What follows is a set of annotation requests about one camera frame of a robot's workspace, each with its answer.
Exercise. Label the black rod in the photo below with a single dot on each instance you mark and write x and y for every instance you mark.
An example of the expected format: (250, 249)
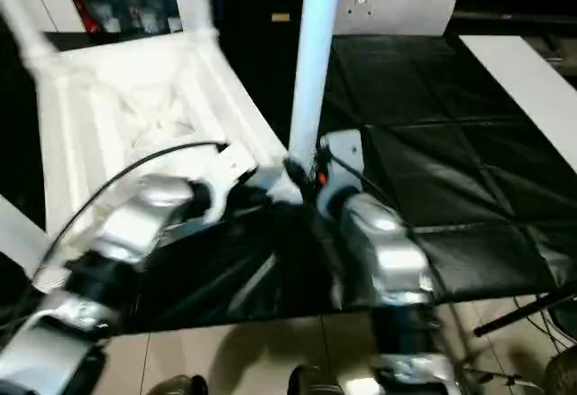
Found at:
(518, 17)

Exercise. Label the brown woven basket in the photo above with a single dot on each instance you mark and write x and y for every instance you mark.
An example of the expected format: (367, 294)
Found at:
(563, 372)

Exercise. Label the white flat board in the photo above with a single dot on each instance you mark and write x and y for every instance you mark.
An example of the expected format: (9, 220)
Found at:
(518, 75)

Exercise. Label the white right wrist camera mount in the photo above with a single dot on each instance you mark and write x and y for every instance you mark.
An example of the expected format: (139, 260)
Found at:
(347, 147)

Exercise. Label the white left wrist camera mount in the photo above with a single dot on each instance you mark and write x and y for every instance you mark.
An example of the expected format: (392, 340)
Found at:
(230, 165)

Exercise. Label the red figurine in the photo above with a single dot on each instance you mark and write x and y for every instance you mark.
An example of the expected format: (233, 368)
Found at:
(88, 21)

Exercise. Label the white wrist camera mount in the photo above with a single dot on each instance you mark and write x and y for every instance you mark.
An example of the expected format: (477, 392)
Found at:
(347, 147)
(230, 165)

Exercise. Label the grey padded backrest cushion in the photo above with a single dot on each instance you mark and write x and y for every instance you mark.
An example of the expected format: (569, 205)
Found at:
(405, 2)

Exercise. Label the black stand leg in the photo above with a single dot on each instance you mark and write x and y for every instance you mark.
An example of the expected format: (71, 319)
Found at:
(518, 316)

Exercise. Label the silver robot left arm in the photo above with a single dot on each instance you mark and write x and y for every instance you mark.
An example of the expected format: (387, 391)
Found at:
(149, 205)

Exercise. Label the chrome tube frame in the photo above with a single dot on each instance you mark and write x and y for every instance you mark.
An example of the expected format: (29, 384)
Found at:
(496, 377)

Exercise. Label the white plastic table top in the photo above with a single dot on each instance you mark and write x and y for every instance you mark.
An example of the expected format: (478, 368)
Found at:
(135, 75)

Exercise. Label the small white cup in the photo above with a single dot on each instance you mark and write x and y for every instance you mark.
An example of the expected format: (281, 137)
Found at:
(174, 25)
(112, 25)

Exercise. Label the dark robot right foot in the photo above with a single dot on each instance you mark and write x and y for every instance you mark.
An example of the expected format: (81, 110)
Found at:
(315, 383)

